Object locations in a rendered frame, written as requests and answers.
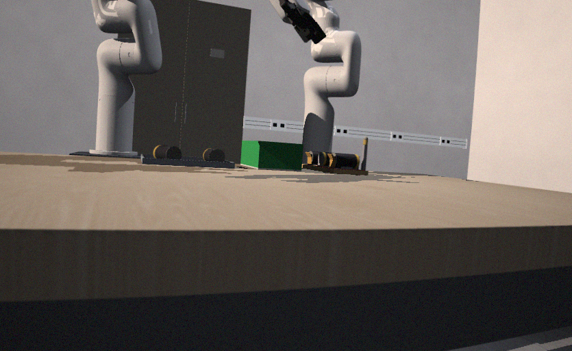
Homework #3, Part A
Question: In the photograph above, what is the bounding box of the green box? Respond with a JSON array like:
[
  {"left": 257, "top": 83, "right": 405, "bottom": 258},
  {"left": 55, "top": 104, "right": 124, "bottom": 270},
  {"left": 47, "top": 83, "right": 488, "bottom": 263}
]
[{"left": 240, "top": 141, "right": 303, "bottom": 171}]

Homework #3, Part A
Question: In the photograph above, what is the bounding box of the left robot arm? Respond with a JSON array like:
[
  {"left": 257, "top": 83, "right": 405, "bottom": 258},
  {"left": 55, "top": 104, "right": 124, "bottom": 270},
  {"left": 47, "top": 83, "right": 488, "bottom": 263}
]
[{"left": 302, "top": 0, "right": 362, "bottom": 164}]

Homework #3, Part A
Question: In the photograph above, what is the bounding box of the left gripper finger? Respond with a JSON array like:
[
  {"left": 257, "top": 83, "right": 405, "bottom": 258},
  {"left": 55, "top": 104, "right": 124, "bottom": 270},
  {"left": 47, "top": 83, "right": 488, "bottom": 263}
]
[
  {"left": 279, "top": 0, "right": 317, "bottom": 43},
  {"left": 303, "top": 13, "right": 326, "bottom": 44}
]

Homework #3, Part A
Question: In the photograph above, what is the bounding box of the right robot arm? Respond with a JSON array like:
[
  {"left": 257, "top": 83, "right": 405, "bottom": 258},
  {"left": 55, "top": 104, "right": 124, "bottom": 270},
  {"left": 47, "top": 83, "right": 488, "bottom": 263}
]
[{"left": 90, "top": 0, "right": 162, "bottom": 156}]

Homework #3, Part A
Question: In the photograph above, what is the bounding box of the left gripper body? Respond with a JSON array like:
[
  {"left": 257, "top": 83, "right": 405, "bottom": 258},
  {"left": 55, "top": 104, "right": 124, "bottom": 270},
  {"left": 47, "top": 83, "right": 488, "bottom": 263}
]
[{"left": 269, "top": 0, "right": 310, "bottom": 24}]

